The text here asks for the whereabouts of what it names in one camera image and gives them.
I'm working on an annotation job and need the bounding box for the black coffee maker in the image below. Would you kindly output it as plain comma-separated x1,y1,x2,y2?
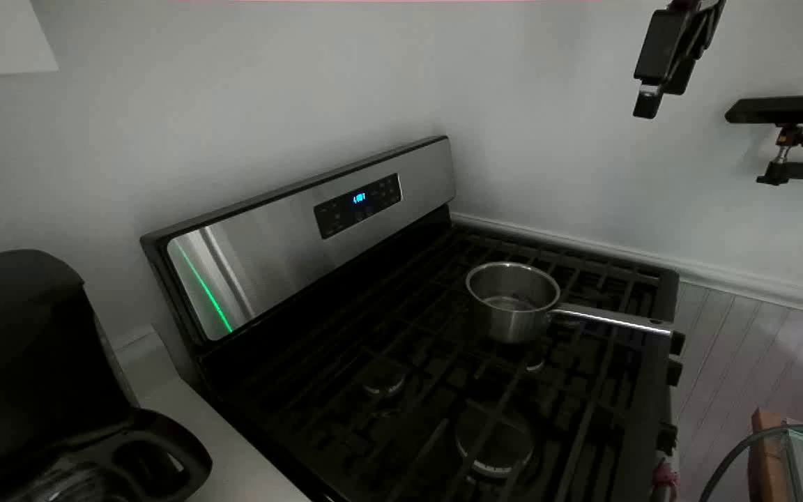
0,251,213,502

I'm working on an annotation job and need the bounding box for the silver pot with handle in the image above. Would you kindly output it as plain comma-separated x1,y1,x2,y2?
463,262,673,347

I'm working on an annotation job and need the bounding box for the stainless steel gas stove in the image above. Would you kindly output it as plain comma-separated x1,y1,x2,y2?
142,138,684,502

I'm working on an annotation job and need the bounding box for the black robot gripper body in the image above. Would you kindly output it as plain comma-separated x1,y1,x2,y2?
634,0,725,121

